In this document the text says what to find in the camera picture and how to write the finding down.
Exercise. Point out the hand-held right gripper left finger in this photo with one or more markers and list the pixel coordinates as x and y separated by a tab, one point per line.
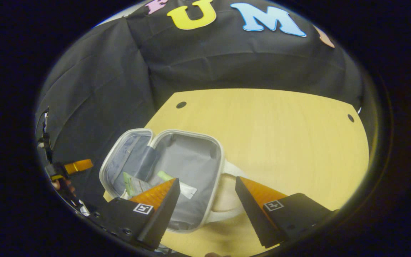
161	221

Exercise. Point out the white tube green cap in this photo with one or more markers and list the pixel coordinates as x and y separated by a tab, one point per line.
188	191

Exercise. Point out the green skin care sachet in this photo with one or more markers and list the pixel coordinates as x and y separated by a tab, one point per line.
134	185

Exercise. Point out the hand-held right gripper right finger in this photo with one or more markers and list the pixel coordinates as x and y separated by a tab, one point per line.
255	217

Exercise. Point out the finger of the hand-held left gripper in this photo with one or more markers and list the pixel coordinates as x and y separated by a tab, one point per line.
79	166

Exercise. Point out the white suitcase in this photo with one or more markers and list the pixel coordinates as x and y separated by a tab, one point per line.
191	157

